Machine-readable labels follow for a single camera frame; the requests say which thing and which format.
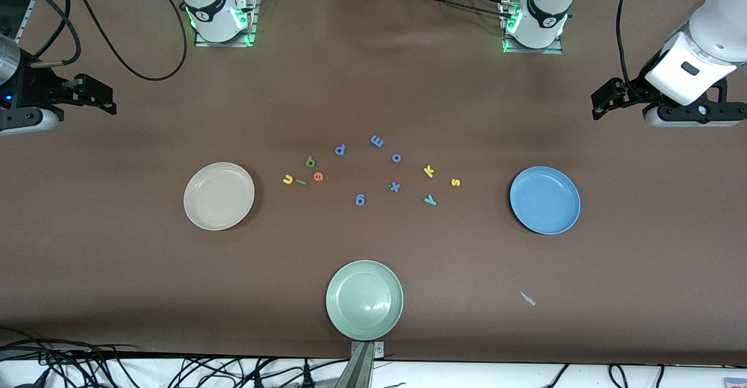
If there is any blue round plate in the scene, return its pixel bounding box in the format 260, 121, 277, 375
509, 166, 581, 235

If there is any beige round plate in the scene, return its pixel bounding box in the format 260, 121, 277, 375
183, 162, 256, 231

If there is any pale green round plate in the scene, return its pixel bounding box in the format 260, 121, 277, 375
326, 260, 404, 341

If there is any long looping black cable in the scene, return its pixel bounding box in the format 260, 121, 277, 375
58, 0, 188, 82

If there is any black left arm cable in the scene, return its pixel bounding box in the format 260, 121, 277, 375
616, 0, 643, 85

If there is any aluminium frame rail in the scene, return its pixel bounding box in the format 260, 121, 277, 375
12, 0, 59, 44

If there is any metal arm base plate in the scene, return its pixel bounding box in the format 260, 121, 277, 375
502, 0, 564, 55
194, 0, 261, 47

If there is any black cable to arm base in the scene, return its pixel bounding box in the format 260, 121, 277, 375
409, 0, 511, 20

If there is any grey metal camera pole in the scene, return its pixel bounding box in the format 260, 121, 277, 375
336, 341, 386, 388

